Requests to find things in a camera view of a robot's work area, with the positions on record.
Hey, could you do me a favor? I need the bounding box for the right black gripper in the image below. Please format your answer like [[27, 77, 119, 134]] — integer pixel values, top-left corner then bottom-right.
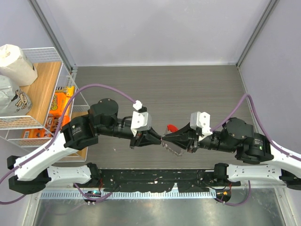
[[163, 121, 237, 153]]

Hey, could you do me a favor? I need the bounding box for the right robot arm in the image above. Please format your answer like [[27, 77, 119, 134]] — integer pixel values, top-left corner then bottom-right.
[[162, 118, 301, 190]]

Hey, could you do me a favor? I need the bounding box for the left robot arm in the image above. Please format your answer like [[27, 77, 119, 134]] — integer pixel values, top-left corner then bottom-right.
[[7, 98, 161, 195]]

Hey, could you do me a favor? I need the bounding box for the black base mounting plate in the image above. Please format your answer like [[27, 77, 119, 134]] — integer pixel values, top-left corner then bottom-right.
[[72, 167, 242, 193]]

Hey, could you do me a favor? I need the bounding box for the orange snack box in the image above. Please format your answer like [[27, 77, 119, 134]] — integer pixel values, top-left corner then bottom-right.
[[22, 86, 75, 138]]

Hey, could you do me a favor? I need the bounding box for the grey bag with cartoon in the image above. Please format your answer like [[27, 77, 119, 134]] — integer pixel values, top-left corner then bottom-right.
[[0, 75, 32, 117]]

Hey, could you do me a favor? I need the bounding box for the white paper towel roll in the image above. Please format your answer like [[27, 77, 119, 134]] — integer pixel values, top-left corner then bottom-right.
[[0, 44, 38, 87]]

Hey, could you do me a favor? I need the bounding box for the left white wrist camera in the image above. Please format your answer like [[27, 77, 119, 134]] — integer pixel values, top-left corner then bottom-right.
[[130, 100, 152, 137]]

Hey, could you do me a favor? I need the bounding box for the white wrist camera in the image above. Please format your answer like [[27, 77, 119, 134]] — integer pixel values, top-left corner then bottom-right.
[[190, 112, 213, 142], [130, 100, 152, 137]]

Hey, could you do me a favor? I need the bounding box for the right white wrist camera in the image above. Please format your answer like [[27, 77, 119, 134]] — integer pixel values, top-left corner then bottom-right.
[[190, 112, 213, 142]]

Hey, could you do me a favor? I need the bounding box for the white slotted cable duct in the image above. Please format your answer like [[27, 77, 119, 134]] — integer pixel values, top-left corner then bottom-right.
[[40, 189, 216, 200]]

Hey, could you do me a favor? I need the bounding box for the white wire shelf rack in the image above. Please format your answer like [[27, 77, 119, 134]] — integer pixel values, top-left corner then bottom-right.
[[0, 47, 78, 152]]

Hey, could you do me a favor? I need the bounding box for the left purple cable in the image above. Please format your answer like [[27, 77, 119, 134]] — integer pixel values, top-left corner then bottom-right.
[[0, 83, 139, 205]]

